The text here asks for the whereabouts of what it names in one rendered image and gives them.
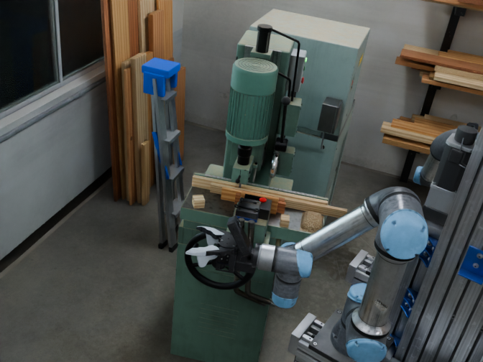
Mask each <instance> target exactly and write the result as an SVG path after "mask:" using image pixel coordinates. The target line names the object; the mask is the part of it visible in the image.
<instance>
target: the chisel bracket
mask: <svg viewBox="0 0 483 362"><path fill-rule="evenodd" d="M237 159H238V157H237V158H236V161H235V163H234V166H233V170H232V176H231V181H232V182H235V181H236V179H238V176H239V175H241V178H240V183H241V184H246V185H247V183H248V181H249V177H250V175H251V172H252V168H253V167H252V164H253V163H254V156H252V155H251V156H250V159H249V164H248V165H240V164H238V163H237Z"/></svg>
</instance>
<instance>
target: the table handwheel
mask: <svg viewBox="0 0 483 362"><path fill-rule="evenodd" d="M205 238H206V233H204V232H200V233H198V234H196V235H195V236H194V237H192V239H191V240H189V242H188V244H187V246H186V247H185V252H186V251H187V250H189V249H191V248H192V247H193V246H194V245H195V243H198V242H199V241H201V240H203V239H205ZM184 257H185V264H186V266H187V268H188V270H189V272H190V273H191V274H192V275H193V276H194V277H195V278H196V279H197V280H198V281H199V282H201V283H203V284H204V285H206V286H208V287H212V288H214V289H225V290H227V289H236V288H239V287H242V286H243V285H245V284H246V283H247V282H248V281H249V280H250V279H251V278H252V277H253V276H254V274H251V273H246V274H245V275H244V277H243V276H242V275H241V274H240V273H239V272H237V271H236V270H234V273H233V274H235V275H236V276H237V277H238V278H240V280H237V281H235V282H229V283H221V282H215V281H213V280H210V279H208V278H206V277H204V276H203V275H202V274H201V273H200V272H199V271H198V270H197V269H196V267H197V266H199V265H198V263H193V262H192V259H191V255H188V254H185V253H184ZM209 264H212V266H213V267H214V268H216V259H212V260H209V261H208V263H207V265H209Z"/></svg>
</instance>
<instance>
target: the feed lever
mask: <svg viewBox="0 0 483 362"><path fill-rule="evenodd" d="M281 102H282V104H283V105H284V106H283V114H282V128H281V135H280V137H277V139H276V142H275V151H280V152H286V149H287V145H288V139H286V138H284V133H285V120H286V113H287V107H288V105H289V104H290V98H289V97H288V96H284V97H283V98H282V100H281Z"/></svg>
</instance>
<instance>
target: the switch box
mask: <svg viewBox="0 0 483 362"><path fill-rule="evenodd" d="M297 50H298V49H293V51H292V54H291V56H290V64H289V69H288V74H287V76H288V77H289V78H290V79H291V89H290V91H292V89H293V78H294V73H295V62H296V56H297ZM306 54H307V52H306V50H300V53H299V58H298V69H297V75H296V81H295V92H299V90H300V84H301V80H302V77H303V68H304V65H305V58H306ZM288 87H289V80H287V82H286V87H285V90H287V91H288Z"/></svg>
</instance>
